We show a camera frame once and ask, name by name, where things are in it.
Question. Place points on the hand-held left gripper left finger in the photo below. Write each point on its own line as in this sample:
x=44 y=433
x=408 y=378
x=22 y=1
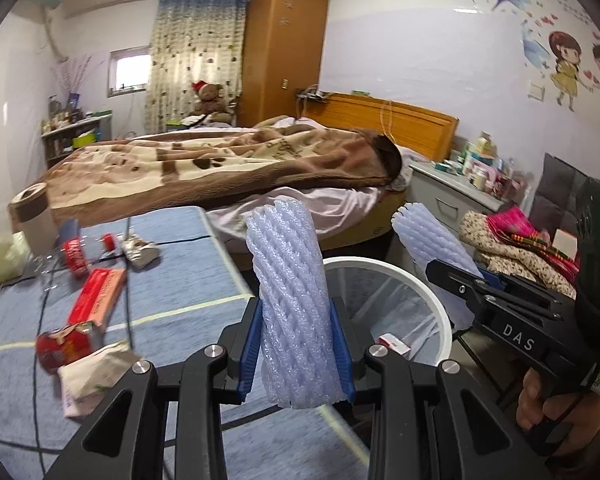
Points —
x=250 y=355

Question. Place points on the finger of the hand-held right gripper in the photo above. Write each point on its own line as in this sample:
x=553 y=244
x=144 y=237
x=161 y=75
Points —
x=495 y=280
x=455 y=280

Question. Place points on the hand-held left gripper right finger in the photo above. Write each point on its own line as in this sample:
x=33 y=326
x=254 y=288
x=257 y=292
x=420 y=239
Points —
x=344 y=360

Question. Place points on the white round waste bin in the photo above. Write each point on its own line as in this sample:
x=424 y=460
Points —
x=437 y=305

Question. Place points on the purple foam net sleeve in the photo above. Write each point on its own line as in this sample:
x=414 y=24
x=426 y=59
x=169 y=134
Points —
x=290 y=310
x=425 y=240

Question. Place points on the small white red box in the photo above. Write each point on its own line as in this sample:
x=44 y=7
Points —
x=392 y=342

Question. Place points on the paper wrapper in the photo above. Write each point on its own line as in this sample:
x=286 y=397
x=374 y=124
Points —
x=97 y=372

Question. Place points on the red pink carton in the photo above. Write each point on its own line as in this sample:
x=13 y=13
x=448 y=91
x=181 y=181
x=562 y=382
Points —
x=97 y=297

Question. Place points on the crushed red can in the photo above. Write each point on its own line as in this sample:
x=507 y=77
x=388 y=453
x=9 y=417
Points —
x=60 y=350

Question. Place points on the clear bottle red label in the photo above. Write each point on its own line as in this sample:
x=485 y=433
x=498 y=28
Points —
x=75 y=257

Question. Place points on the person's right hand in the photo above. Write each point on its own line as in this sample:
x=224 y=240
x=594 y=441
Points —
x=530 y=400

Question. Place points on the floral padded jacket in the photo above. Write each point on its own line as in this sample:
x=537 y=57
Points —
x=510 y=260

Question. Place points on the pink cloth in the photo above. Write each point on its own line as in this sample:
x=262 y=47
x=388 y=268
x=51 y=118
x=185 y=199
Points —
x=515 y=222

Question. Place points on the grey drawer nightstand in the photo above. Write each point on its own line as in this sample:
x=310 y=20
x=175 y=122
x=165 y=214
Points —
x=430 y=195

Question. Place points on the black chair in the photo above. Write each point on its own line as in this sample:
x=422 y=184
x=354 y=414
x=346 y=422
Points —
x=555 y=195

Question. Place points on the blue checked tablecloth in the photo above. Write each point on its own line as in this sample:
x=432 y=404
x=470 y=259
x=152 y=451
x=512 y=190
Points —
x=180 y=285

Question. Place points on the group of bottles and boxes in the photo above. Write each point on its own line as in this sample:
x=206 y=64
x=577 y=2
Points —
x=480 y=165

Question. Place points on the pink bed sheet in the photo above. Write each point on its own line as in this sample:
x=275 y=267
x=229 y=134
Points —
x=330 y=205

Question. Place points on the wooden bed headboard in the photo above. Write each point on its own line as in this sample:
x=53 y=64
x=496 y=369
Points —
x=405 y=125

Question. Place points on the flat green box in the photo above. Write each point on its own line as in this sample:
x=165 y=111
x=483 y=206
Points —
x=361 y=93

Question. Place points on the power strip with plugs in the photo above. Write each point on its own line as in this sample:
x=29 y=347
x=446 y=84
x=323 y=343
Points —
x=312 y=95

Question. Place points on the brown white thermos cup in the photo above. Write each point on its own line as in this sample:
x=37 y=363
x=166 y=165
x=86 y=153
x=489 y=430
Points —
x=35 y=225

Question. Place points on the brown teddy bear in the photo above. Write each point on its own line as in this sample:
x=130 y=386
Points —
x=210 y=100

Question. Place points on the yellow tissue pack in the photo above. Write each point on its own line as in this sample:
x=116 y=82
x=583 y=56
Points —
x=2 y=260

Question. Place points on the green storage box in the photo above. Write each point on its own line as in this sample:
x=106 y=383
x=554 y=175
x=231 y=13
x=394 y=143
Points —
x=87 y=137

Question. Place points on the wooden wardrobe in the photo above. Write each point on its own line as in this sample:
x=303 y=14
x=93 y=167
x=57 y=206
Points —
x=280 y=60

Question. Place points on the cluttered desk shelf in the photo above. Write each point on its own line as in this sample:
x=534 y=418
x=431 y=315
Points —
x=60 y=145

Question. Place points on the patterned curtain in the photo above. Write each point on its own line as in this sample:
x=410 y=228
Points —
x=190 y=60

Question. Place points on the small window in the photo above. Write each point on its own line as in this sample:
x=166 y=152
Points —
x=130 y=67

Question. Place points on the vase with purple branches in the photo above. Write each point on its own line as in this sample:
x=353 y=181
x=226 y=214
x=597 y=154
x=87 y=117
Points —
x=72 y=75

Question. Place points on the air conditioner pipe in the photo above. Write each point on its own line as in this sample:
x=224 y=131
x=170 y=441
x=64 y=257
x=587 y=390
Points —
x=54 y=35

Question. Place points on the white wall socket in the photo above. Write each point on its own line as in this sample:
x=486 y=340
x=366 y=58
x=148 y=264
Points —
x=536 y=91

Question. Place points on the cartoon couple wall sticker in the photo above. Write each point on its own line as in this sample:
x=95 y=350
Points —
x=565 y=67

